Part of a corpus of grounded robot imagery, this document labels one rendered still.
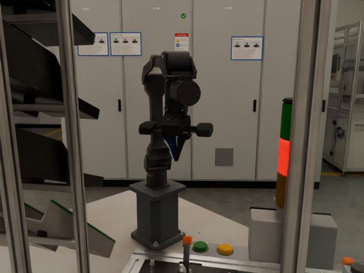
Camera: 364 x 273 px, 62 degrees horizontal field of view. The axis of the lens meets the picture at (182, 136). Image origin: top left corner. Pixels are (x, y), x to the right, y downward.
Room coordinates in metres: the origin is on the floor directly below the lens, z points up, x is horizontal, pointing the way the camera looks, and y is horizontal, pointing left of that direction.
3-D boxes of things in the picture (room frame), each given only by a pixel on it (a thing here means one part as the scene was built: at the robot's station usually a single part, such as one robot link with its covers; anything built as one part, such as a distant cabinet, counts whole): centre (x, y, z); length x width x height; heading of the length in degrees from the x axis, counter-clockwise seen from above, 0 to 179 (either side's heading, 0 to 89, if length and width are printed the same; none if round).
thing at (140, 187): (1.00, 0.09, 0.96); 0.15 x 0.15 x 0.20; 43
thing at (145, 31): (3.85, 0.35, 1.12); 0.94 x 0.54 x 2.25; 88
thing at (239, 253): (0.76, -0.12, 0.93); 0.21 x 0.07 x 0.06; 79
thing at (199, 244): (0.77, -0.05, 0.96); 0.04 x 0.04 x 0.02
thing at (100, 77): (3.87, 1.08, 1.12); 0.80 x 0.54 x 2.25; 88
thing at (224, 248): (0.76, -0.12, 0.96); 0.04 x 0.04 x 0.02
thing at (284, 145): (0.42, -0.16, 1.33); 0.05 x 0.05 x 0.05
